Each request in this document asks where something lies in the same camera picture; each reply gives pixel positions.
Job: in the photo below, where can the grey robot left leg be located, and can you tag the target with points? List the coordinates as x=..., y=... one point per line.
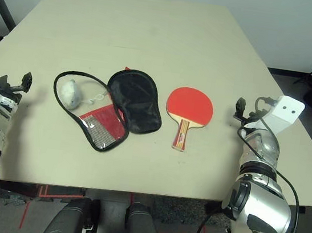
x=70, y=220

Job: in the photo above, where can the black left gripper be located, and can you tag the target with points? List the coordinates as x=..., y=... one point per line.
x=11, y=93

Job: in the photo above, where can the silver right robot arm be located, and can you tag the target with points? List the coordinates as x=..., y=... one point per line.
x=258, y=210

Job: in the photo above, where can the grey robot right leg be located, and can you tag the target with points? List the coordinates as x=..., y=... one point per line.
x=141, y=229

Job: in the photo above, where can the grey robot leg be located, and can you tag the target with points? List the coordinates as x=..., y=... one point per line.
x=141, y=229
x=70, y=220

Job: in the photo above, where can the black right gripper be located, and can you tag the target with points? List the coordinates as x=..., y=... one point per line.
x=246, y=120

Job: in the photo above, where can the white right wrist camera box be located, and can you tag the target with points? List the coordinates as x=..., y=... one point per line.
x=282, y=114

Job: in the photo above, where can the red ping-pong paddle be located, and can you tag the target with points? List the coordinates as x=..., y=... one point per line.
x=190, y=104

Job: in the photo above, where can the black red paddle case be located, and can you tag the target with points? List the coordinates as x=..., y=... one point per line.
x=137, y=105

